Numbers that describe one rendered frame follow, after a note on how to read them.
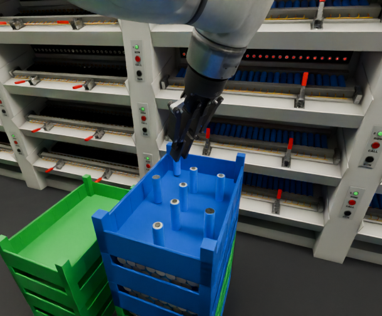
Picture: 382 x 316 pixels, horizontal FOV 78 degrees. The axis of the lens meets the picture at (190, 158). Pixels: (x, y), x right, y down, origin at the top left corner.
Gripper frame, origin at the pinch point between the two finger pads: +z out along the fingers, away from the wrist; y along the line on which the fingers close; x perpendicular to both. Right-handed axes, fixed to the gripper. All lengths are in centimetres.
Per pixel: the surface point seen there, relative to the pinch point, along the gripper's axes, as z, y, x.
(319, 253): 32, 43, -43
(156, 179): 0.5, -10.0, -5.0
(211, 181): 5.9, 4.8, -8.9
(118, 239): -0.6, -22.3, -13.0
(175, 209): -2.2, -11.8, -13.6
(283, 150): 8.2, 39.1, -10.0
